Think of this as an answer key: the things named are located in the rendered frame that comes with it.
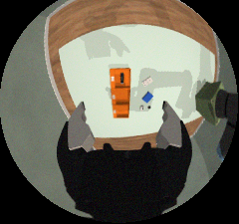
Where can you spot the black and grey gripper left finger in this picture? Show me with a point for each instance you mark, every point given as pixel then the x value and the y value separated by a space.
pixel 76 139

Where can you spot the white domino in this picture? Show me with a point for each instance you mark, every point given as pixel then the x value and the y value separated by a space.
pixel 147 81

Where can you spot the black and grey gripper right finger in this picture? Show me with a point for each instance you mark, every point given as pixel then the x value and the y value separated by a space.
pixel 173 136

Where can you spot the orange rack of bins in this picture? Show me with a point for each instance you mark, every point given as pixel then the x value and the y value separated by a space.
pixel 120 92

